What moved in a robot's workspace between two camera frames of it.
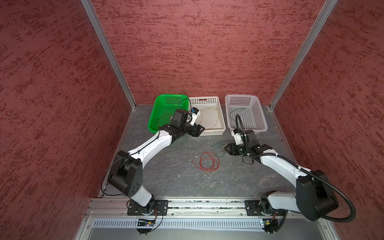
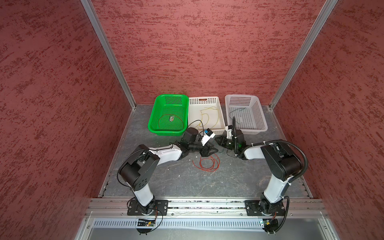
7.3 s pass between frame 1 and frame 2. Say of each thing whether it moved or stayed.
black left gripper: moved
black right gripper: moved
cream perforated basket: stayed
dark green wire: stayed
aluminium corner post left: stayed
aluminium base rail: stayed
